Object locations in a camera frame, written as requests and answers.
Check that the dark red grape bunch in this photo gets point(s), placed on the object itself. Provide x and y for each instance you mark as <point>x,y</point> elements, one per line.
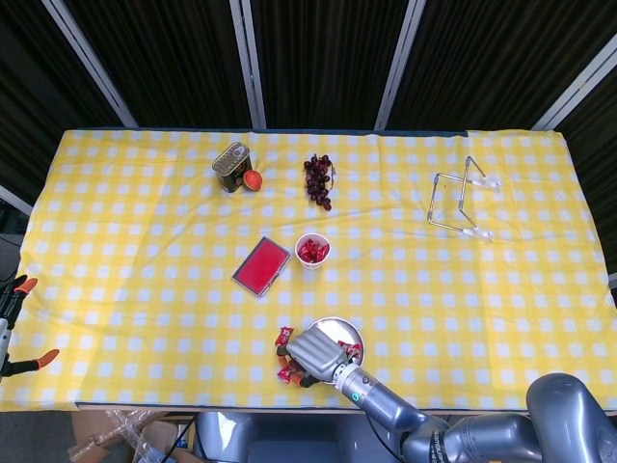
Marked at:
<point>318,183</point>

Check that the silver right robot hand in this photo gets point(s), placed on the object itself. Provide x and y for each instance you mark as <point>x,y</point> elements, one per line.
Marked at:
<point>318,357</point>

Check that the silver metal plate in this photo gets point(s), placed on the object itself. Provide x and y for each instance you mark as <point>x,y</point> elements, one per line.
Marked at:
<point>337,328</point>

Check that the red card case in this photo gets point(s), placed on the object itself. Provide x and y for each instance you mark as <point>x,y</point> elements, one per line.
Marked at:
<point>260,265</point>

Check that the brown cardboard box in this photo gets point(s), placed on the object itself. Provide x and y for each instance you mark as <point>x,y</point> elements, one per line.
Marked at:
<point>84,427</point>

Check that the white paper cup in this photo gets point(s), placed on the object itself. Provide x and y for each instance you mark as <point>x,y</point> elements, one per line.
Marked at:
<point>313,266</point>

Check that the green luncheon meat can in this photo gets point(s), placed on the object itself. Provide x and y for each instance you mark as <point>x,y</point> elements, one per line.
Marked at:
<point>231,176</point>

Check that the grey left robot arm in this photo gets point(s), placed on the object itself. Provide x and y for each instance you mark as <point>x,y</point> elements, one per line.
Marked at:
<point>222,439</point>

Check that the white frame post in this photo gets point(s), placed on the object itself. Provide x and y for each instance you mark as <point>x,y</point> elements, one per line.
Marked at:
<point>249,62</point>
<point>12,198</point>
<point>399,62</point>
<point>578,90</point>
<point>613,281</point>
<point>90,62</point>

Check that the yellow white checkered tablecloth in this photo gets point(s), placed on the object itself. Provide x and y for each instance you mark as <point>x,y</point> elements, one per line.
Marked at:
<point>144,313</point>

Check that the black orange clamp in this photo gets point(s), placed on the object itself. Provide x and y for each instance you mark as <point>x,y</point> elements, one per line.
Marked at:
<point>47,357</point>
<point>28,284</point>

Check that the grey robot torso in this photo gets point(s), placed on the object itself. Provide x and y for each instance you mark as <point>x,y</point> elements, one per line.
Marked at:
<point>313,443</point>

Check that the black pleated curtain panel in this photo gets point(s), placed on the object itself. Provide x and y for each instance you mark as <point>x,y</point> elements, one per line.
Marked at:
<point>482,58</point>
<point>328,58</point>
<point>169,58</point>
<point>38,96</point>

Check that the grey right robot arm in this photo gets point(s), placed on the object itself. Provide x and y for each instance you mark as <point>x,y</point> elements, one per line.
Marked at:
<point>385,410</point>

